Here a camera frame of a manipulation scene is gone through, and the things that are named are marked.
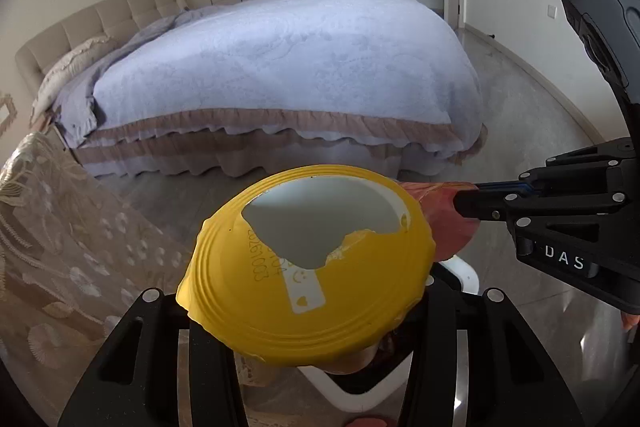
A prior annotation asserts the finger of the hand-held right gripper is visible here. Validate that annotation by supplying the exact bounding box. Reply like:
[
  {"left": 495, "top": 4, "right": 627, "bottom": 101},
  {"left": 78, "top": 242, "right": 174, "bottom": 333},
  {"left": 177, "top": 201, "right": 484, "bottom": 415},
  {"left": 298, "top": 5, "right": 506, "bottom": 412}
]
[
  {"left": 474, "top": 138, "right": 640, "bottom": 194},
  {"left": 452, "top": 162, "right": 628, "bottom": 228}
]

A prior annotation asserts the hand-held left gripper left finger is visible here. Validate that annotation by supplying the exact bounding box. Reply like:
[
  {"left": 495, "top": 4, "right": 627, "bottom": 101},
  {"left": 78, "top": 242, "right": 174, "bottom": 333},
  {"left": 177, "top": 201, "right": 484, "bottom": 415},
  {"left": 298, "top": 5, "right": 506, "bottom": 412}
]
[{"left": 57, "top": 287, "right": 247, "bottom": 427}]

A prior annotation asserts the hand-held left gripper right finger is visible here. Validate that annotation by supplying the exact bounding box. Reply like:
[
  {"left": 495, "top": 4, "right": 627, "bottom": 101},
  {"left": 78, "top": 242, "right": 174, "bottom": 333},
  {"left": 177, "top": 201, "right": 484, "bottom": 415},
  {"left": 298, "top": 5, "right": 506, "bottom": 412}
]
[{"left": 400, "top": 276, "right": 586, "bottom": 427}]

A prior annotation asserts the pink snack wrapper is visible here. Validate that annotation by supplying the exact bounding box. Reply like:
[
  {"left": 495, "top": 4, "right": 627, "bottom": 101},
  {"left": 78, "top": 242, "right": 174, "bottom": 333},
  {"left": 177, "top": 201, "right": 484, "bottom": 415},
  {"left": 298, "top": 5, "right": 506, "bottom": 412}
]
[{"left": 400, "top": 181, "right": 483, "bottom": 264}]

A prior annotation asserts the white trash bin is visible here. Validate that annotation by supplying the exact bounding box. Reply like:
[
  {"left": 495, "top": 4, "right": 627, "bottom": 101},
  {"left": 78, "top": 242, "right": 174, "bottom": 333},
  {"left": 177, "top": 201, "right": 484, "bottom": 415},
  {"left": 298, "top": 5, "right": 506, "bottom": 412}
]
[{"left": 300, "top": 257, "right": 482, "bottom": 415}]

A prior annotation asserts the yellow torn-lid cup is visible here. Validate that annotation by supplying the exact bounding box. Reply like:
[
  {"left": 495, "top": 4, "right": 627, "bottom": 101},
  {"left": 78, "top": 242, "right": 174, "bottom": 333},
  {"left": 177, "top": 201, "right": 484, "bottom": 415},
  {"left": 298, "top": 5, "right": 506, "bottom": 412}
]
[{"left": 176, "top": 164, "right": 437, "bottom": 375}]

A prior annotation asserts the bed with lavender cover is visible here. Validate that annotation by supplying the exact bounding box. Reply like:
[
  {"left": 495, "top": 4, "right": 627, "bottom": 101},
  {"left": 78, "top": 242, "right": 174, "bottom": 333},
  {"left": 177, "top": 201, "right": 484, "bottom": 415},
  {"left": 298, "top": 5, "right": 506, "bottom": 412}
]
[{"left": 55, "top": 0, "right": 488, "bottom": 180}]

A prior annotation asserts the beige ruffled pillow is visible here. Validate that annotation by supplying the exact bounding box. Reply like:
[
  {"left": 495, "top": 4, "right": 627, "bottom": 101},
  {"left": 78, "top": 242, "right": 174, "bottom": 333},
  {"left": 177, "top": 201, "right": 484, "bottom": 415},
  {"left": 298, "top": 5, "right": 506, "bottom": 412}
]
[{"left": 31, "top": 34, "right": 120, "bottom": 122}]

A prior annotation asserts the grey-lavender quilt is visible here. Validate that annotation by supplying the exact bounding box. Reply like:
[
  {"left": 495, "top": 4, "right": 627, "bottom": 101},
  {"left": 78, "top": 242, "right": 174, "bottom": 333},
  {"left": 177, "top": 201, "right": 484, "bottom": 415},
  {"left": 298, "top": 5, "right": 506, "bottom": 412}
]
[{"left": 52, "top": 9, "right": 201, "bottom": 135}]

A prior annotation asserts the beige tufted headboard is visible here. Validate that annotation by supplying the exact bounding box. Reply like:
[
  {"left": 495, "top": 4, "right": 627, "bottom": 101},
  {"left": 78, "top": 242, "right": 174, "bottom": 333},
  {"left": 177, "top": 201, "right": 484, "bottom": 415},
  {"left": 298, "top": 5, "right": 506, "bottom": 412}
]
[{"left": 15, "top": 0, "right": 193, "bottom": 80}]

